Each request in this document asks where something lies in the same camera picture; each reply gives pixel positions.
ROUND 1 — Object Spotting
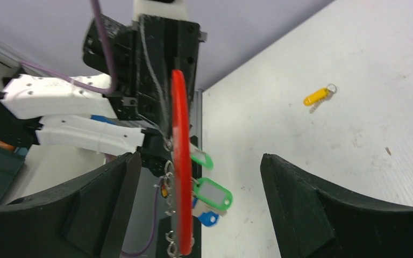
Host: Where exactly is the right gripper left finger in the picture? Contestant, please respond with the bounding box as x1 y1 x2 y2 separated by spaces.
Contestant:
0 153 142 257

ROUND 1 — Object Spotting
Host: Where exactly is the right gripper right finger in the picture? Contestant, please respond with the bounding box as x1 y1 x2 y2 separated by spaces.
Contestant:
260 154 413 257

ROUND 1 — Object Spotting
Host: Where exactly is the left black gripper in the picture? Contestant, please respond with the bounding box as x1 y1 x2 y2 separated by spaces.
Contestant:
102 15 206 140

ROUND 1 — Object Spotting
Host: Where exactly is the red-handled metal key holder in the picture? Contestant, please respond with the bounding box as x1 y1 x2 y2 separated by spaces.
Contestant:
167 69 193 257

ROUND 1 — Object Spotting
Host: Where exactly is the green key tag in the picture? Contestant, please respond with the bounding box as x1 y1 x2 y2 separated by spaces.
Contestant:
190 148 214 170
194 177 233 211

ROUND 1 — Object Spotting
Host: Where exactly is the yellow key tag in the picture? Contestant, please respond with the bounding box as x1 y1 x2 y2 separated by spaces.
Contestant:
303 88 330 106

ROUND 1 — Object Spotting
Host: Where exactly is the metal key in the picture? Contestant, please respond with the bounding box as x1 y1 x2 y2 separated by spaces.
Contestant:
309 83 338 114

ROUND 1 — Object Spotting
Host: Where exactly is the blue key tag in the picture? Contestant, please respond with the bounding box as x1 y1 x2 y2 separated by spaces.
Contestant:
191 198 219 227

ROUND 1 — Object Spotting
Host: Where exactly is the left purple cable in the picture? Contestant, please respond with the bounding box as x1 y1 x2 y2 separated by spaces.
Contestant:
19 0 119 96

